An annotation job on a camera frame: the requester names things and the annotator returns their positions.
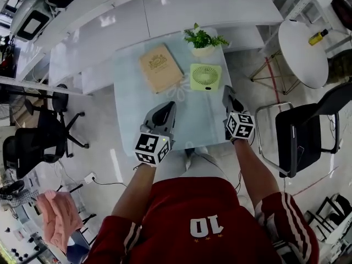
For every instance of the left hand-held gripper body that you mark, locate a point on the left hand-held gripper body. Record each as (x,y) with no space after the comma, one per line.
(149,147)

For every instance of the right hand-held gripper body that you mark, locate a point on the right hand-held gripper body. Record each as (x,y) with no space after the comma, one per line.
(239,126)

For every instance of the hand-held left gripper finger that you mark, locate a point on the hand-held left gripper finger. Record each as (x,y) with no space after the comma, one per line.
(148,118)
(171,122)

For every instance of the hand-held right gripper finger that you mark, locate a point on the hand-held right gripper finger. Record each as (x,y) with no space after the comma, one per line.
(226,103)
(241,106)

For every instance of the white wiping cloth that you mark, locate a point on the white wiping cloth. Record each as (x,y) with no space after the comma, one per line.
(226,91)

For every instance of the green small desk fan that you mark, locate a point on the green small desk fan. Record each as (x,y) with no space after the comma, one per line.
(206,76)

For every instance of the person's right forearm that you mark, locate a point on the person's right forearm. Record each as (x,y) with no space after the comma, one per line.
(253,169)

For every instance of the person's left forearm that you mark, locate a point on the person's left forearm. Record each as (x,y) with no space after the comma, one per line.
(134,194)

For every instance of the light grey trousers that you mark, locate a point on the light grey trousers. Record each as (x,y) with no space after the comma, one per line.
(176,166)

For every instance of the tan hardcover book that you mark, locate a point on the tan hardcover book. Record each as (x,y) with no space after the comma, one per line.
(159,67)

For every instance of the black mesh chair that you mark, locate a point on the black mesh chair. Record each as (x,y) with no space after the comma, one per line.
(299,136)

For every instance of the white power strip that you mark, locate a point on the white power strip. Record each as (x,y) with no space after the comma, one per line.
(90,178)

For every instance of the potted green plant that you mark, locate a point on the potted green plant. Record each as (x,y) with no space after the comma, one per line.
(203,40)

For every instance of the red jersey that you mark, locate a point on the red jersey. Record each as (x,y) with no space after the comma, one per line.
(192,202)

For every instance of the round white side table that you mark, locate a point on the round white side table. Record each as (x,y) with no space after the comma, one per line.
(299,59)

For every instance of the yellow oil bottle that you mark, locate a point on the yellow oil bottle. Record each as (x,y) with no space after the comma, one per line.
(316,38)

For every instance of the white metal shelving unit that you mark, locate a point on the white metal shelving unit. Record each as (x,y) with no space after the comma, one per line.
(192,4)

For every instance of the black office swivel chair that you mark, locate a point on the black office swivel chair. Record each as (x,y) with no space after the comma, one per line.
(35,144)

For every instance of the pink cloth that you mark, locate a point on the pink cloth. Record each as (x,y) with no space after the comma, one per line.
(59,219)

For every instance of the blue chair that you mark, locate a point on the blue chair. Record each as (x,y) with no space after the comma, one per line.
(78,247)

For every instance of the grey checked cloth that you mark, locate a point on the grey checked cloth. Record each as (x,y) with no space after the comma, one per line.
(24,197)

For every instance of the dark red pot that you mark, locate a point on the dark red pot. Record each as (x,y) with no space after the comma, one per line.
(343,10)

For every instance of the black metal frame stand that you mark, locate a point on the black metal frame stand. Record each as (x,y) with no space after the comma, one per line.
(338,213)

